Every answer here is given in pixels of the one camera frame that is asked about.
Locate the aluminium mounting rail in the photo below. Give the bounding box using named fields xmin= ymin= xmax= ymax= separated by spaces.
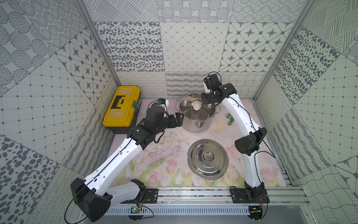
xmin=91 ymin=187 xmax=309 ymax=221

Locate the white spoon grey handle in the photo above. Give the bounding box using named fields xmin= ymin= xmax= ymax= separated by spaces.
xmin=192 ymin=99 xmax=206 ymax=111

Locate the stainless steel pot lid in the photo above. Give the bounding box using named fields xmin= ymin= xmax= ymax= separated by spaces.
xmin=187 ymin=139 xmax=229 ymax=180

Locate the yellow black toolbox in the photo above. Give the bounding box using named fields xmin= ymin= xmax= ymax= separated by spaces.
xmin=103 ymin=86 xmax=141 ymax=134

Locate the green hose nozzle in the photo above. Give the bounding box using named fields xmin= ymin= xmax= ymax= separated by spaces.
xmin=226 ymin=113 xmax=235 ymax=126

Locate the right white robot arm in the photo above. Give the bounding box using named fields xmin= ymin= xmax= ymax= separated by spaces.
xmin=201 ymin=72 xmax=269 ymax=204

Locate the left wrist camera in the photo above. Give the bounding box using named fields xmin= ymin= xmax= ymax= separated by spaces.
xmin=156 ymin=98 xmax=169 ymax=112

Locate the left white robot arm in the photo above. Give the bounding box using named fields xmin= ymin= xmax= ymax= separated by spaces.
xmin=70 ymin=104 xmax=184 ymax=222

